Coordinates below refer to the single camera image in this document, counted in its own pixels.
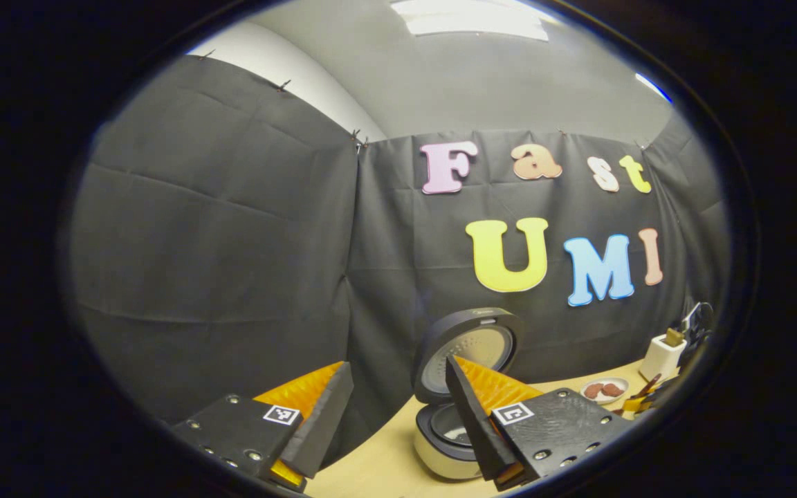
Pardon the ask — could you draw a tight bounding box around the small white plate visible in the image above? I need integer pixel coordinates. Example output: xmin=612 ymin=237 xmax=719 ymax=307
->
xmin=580 ymin=377 xmax=630 ymax=405

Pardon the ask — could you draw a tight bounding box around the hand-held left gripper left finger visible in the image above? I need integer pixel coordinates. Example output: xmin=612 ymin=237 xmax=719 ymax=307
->
xmin=170 ymin=360 xmax=356 ymax=493

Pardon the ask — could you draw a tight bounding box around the black rice cooker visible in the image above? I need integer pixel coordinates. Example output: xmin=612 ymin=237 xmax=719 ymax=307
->
xmin=411 ymin=307 xmax=525 ymax=481

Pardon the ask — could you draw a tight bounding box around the small ceiling light panel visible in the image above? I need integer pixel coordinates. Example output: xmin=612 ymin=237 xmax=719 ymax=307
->
xmin=635 ymin=72 xmax=673 ymax=104

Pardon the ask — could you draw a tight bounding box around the black backdrop cloth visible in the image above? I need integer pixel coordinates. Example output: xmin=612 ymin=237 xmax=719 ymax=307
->
xmin=66 ymin=55 xmax=731 ymax=471

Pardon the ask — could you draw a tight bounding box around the large ceiling light panel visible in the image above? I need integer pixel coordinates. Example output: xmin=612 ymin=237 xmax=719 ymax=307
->
xmin=390 ymin=0 xmax=551 ymax=41

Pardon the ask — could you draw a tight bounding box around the white utensil holder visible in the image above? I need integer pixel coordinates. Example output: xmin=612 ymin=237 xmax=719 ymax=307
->
xmin=639 ymin=333 xmax=688 ymax=382

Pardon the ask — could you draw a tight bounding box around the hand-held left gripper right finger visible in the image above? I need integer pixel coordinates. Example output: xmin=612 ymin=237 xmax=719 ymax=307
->
xmin=444 ymin=355 xmax=638 ymax=492

